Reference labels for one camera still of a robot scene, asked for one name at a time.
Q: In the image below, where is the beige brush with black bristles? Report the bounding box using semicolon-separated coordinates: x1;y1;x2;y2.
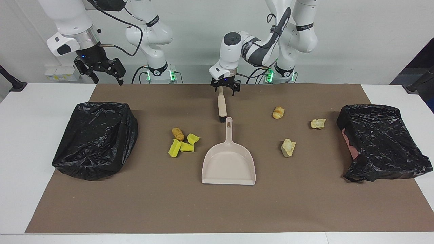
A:
217;85;228;123

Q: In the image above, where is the pink plastic bin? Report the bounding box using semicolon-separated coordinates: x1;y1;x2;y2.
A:
341;128;360;160

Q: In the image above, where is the black bag over pink bin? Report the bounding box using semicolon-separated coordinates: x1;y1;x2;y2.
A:
336;104;434;183

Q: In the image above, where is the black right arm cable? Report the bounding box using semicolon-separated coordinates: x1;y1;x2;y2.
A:
86;0;144;57

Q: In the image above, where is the brown table mat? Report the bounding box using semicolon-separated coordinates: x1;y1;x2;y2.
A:
25;84;434;234

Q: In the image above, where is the black base cable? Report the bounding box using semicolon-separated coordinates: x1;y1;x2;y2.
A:
237;66;272;85
131;65;150;84

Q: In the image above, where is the white wall socket box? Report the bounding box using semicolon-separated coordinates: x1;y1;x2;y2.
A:
44;64;82;82

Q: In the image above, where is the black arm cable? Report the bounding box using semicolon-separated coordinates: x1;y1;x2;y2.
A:
237;7;292;80
86;0;144;57

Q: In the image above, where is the dark panel furniture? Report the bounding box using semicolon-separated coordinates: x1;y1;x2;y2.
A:
389;37;434;113

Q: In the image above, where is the beige plastic dustpan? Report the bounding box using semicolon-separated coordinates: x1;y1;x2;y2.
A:
201;117;257;186

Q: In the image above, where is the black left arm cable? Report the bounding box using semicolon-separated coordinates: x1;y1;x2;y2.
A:
237;7;292;80

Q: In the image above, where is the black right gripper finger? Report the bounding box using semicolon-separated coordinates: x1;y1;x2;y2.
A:
74;58;100;84
101;58;127;86

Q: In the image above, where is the black trash bag bin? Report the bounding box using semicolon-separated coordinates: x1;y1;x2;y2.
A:
52;101;139;181

